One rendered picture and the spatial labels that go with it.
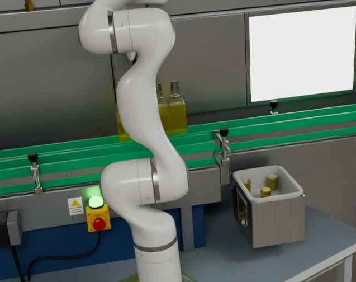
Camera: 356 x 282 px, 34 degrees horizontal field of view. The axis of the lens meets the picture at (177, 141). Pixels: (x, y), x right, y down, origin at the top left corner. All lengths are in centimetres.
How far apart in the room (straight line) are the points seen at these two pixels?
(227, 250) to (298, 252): 24
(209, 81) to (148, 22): 76
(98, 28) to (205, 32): 74
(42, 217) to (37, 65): 52
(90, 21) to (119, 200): 45
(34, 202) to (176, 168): 58
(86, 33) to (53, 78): 69
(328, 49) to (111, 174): 106
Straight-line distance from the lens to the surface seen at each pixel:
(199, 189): 192
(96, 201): 182
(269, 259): 198
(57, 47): 203
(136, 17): 138
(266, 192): 189
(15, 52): 204
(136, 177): 147
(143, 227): 152
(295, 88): 221
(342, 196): 250
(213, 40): 206
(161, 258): 157
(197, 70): 207
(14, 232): 184
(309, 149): 210
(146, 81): 139
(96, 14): 139
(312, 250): 203
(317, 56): 221
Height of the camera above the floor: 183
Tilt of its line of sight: 21 degrees down
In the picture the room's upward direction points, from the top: 4 degrees counter-clockwise
